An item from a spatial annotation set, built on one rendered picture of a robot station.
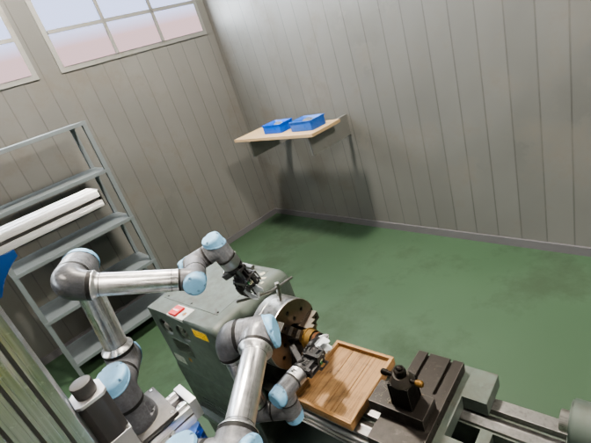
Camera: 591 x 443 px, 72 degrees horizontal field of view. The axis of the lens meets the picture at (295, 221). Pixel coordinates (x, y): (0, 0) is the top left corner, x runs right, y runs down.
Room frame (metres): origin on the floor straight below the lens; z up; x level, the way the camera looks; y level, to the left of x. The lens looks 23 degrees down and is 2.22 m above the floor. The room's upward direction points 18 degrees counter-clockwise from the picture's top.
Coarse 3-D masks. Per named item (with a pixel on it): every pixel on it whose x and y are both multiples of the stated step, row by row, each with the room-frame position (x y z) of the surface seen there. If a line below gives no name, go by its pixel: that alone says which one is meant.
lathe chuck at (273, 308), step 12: (276, 300) 1.52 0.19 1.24; (288, 300) 1.50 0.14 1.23; (300, 300) 1.53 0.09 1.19; (264, 312) 1.48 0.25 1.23; (276, 312) 1.44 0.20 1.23; (288, 312) 1.47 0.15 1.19; (300, 312) 1.52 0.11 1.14; (288, 324) 1.46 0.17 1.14; (288, 336) 1.52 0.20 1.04; (288, 348) 1.43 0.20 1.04; (276, 360) 1.37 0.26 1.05; (288, 360) 1.41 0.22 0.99
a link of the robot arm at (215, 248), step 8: (216, 232) 1.36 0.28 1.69; (208, 240) 1.33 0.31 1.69; (216, 240) 1.32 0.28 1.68; (224, 240) 1.35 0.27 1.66; (208, 248) 1.32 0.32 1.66; (216, 248) 1.31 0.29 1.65; (224, 248) 1.33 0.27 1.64; (208, 256) 1.32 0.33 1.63; (216, 256) 1.32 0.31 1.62; (224, 256) 1.33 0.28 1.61; (232, 256) 1.34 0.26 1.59; (224, 264) 1.33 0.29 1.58
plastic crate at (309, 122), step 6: (312, 114) 4.17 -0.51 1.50; (318, 114) 4.09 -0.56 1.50; (294, 120) 4.21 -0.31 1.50; (300, 120) 4.25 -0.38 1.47; (306, 120) 3.95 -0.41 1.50; (312, 120) 3.94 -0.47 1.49; (318, 120) 3.99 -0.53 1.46; (324, 120) 4.03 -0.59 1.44; (294, 126) 4.12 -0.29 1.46; (300, 126) 4.04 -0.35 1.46; (306, 126) 3.97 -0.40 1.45; (312, 126) 3.93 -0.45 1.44; (318, 126) 3.98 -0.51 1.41
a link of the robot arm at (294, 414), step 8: (296, 400) 1.15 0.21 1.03; (272, 408) 1.16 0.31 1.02; (288, 408) 1.13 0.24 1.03; (296, 408) 1.14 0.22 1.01; (272, 416) 1.15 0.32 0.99; (280, 416) 1.14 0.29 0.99; (288, 416) 1.13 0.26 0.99; (296, 416) 1.13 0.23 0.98; (288, 424) 1.14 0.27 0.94; (296, 424) 1.13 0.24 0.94
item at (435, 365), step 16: (416, 368) 1.17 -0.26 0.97; (432, 368) 1.14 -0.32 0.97; (448, 368) 1.14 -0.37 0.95; (464, 368) 1.12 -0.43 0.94; (432, 384) 1.08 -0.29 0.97; (448, 384) 1.05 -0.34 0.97; (448, 400) 1.01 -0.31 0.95; (384, 416) 1.01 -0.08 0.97; (384, 432) 0.95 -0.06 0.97; (400, 432) 0.93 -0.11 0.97; (416, 432) 0.92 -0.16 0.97; (432, 432) 0.91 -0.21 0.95
